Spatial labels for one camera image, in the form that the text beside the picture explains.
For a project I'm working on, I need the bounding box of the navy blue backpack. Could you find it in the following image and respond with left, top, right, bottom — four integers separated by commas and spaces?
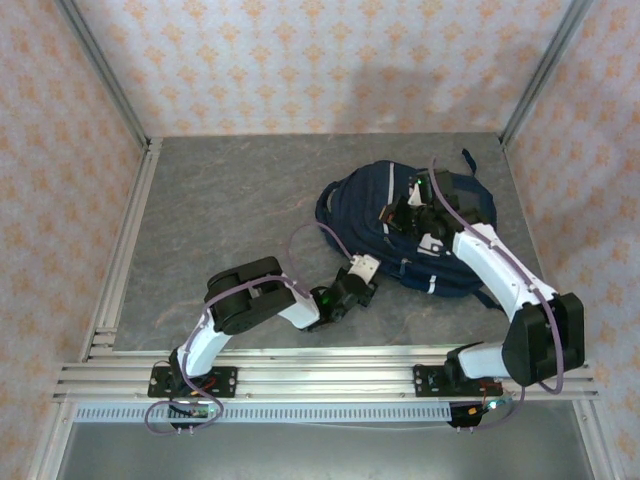
315, 148, 506, 311

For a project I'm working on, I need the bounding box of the aluminium frame post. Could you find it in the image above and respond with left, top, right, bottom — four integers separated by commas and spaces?
499, 0, 594, 146
54, 0, 152, 151

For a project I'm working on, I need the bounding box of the white slotted cable duct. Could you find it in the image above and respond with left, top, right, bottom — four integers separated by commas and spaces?
74, 403, 454, 424

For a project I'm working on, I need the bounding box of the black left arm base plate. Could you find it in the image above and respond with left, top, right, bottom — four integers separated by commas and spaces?
147, 366, 239, 400

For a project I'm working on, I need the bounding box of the aluminium mounting rail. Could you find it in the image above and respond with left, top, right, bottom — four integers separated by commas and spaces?
52, 342, 600, 404

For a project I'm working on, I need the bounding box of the aluminium table side rail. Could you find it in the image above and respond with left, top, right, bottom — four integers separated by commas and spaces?
82, 138, 164, 362

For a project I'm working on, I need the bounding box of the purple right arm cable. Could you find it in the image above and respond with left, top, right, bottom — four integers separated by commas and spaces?
429, 157, 567, 432

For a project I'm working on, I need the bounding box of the grey metal panel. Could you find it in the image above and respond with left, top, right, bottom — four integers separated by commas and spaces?
54, 422, 596, 480

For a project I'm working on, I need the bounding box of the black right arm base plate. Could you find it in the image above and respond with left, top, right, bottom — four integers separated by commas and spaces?
412, 363, 503, 400

